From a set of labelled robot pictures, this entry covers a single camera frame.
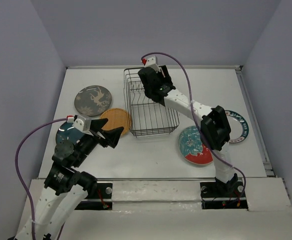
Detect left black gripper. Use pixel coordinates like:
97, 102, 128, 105
73, 117, 125, 166

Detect orange woven plate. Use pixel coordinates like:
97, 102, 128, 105
100, 108, 132, 136

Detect grey deer pattern plate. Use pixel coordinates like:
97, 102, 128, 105
74, 85, 112, 117

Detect teal blue plate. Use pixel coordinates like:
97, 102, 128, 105
55, 122, 84, 145

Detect red and teal plate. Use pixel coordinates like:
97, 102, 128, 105
178, 125, 213, 167

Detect white plate green rim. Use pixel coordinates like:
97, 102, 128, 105
225, 110, 250, 144

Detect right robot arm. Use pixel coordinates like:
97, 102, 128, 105
138, 65, 238, 196

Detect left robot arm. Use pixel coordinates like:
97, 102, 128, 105
13, 115, 124, 240

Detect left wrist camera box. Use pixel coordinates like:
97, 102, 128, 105
72, 115, 92, 133

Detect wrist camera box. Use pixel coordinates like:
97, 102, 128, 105
72, 115, 92, 133
141, 55, 160, 73

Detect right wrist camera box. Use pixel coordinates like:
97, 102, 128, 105
141, 55, 160, 73

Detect black wire dish rack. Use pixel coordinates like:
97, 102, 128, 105
123, 67, 180, 138

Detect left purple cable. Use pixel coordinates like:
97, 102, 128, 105
15, 115, 74, 238

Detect purple cable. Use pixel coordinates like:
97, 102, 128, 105
15, 115, 74, 238
141, 51, 248, 201

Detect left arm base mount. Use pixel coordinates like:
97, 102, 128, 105
75, 181, 113, 211

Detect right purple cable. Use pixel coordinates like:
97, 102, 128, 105
141, 51, 248, 201

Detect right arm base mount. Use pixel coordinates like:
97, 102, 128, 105
200, 181, 248, 210

